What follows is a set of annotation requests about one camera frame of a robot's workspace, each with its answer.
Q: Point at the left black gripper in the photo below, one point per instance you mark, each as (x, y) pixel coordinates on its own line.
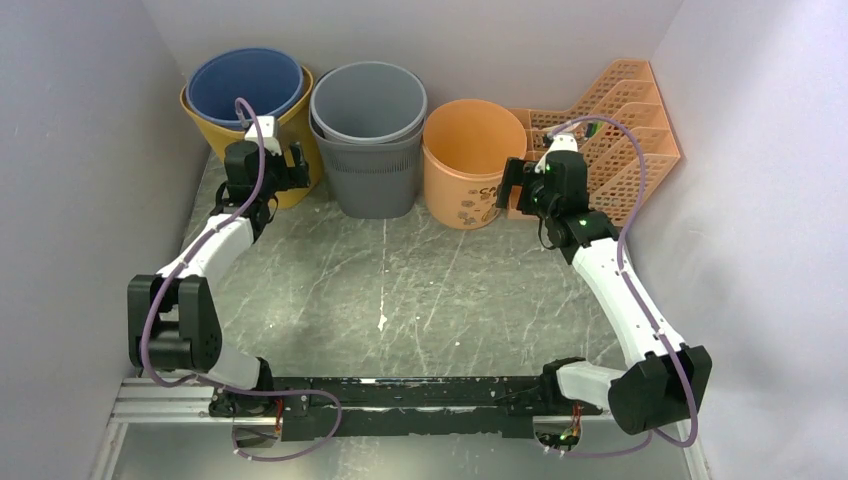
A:
(293, 177)

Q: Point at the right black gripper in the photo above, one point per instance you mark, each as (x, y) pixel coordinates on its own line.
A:
(522, 173)

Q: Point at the orange plastic bin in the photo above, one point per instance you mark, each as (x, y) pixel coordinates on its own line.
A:
(466, 144)

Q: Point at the grey mesh waste basket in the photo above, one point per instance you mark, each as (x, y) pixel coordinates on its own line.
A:
(379, 181)

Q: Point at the grey smooth plastic bin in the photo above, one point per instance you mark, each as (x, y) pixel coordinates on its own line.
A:
(368, 103)

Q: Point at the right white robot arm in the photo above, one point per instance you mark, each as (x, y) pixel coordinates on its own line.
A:
(665, 379)

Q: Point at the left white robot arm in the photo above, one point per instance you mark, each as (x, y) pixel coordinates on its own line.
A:
(173, 325)

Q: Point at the yellow plastic bin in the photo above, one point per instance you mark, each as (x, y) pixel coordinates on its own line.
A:
(293, 126)

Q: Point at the blue plastic bin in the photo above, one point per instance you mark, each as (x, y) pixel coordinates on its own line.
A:
(270, 80)

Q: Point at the orange plastic file rack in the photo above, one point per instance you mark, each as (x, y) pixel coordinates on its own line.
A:
(626, 92)

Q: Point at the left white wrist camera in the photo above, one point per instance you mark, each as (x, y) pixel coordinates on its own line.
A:
(262, 128)

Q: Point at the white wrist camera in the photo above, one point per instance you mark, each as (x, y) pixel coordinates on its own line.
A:
(560, 142)
(262, 128)

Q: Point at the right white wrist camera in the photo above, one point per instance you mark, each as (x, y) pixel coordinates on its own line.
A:
(560, 142)

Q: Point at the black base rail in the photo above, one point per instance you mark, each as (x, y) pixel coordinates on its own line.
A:
(311, 408)

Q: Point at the aluminium frame rail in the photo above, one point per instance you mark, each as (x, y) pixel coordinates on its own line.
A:
(141, 401)

